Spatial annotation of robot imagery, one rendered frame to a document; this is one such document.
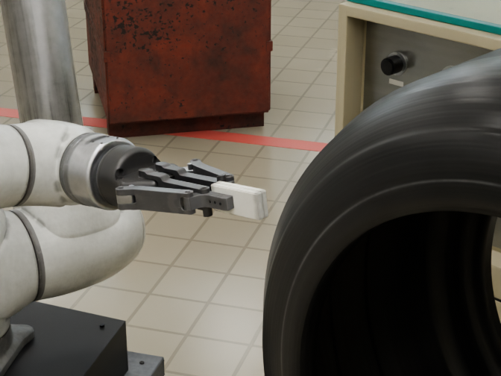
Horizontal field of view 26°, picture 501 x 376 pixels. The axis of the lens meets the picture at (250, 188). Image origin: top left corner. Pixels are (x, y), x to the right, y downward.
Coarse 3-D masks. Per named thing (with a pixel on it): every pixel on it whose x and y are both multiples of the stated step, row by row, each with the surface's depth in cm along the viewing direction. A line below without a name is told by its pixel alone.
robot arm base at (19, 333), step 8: (8, 328) 174; (16, 328) 180; (24, 328) 181; (32, 328) 182; (8, 336) 174; (16, 336) 178; (24, 336) 179; (32, 336) 181; (0, 344) 172; (8, 344) 174; (16, 344) 177; (24, 344) 180; (0, 352) 172; (8, 352) 174; (16, 352) 177; (0, 360) 172; (8, 360) 173; (0, 368) 171; (8, 368) 174
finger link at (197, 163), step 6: (192, 162) 128; (198, 162) 127; (192, 168) 127; (198, 168) 125; (204, 168) 125; (210, 168) 124; (198, 174) 126; (204, 174) 124; (210, 174) 123; (216, 174) 122; (228, 174) 121; (228, 180) 120
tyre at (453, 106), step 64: (384, 128) 85; (448, 128) 80; (320, 192) 90; (384, 192) 84; (448, 192) 80; (320, 256) 91; (384, 256) 116; (448, 256) 118; (320, 320) 97; (384, 320) 118; (448, 320) 121
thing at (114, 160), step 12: (108, 156) 127; (120, 156) 126; (132, 156) 126; (144, 156) 127; (108, 168) 126; (120, 168) 125; (132, 168) 126; (108, 180) 125; (120, 180) 124; (132, 180) 124; (144, 180) 123; (108, 192) 126
